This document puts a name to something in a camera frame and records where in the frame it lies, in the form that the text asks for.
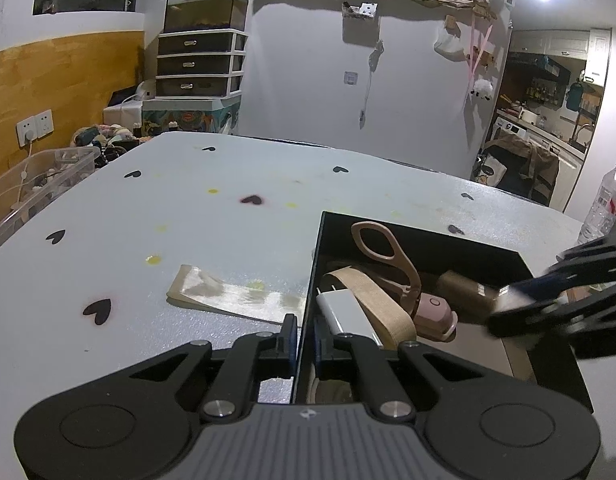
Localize pink hanging ribbon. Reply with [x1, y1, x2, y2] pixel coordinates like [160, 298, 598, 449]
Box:
[460, 14, 494, 111]

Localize black rectangular box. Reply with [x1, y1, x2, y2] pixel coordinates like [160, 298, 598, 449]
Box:
[290, 211, 594, 416]

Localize pile of stuffed toys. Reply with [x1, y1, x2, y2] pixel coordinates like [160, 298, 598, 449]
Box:
[70, 122, 144, 161]

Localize beige clear plastic sleeve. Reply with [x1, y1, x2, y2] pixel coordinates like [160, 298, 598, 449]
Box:
[165, 263, 309, 329]

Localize clear plastic storage bin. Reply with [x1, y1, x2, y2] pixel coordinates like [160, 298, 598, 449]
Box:
[0, 145, 102, 256]

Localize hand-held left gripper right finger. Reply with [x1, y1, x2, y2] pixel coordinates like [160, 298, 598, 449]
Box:
[313, 317, 490, 419]

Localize pink-handled scissors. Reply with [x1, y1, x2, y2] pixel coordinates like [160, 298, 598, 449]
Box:
[350, 220, 459, 344]

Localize white kitchen wall cabinets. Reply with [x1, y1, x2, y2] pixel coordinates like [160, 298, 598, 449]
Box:
[510, 29, 612, 76]

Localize glass fish tank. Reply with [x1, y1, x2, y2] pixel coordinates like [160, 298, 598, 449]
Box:
[162, 0, 252, 34]

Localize white charger plug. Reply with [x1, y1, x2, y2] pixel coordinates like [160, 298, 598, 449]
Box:
[315, 287, 384, 349]

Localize hanging white cable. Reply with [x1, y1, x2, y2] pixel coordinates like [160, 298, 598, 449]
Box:
[358, 39, 385, 129]

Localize white wall sockets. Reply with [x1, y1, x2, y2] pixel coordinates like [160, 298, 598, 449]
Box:
[15, 108, 54, 147]

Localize white dark drawer unit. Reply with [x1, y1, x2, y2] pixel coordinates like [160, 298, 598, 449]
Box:
[155, 28, 249, 100]

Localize white washing machine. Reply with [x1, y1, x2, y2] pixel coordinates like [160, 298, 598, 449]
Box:
[490, 112, 532, 144]

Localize chair with draped clothing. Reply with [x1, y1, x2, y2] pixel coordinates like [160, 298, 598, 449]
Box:
[475, 134, 562, 206]

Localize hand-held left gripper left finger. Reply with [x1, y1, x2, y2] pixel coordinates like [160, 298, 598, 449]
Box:
[128, 313, 299, 424]

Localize clear plastic water bottle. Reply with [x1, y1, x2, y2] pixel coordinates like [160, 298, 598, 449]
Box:
[577, 157, 616, 246]

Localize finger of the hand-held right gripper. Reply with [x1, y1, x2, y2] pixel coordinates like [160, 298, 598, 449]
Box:
[507, 236, 616, 307]
[487, 294, 616, 347]

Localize white hanging bag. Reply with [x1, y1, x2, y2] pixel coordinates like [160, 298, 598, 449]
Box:
[434, 24, 464, 61]

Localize white appliance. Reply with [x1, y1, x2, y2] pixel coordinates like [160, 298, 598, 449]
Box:
[103, 79, 157, 121]

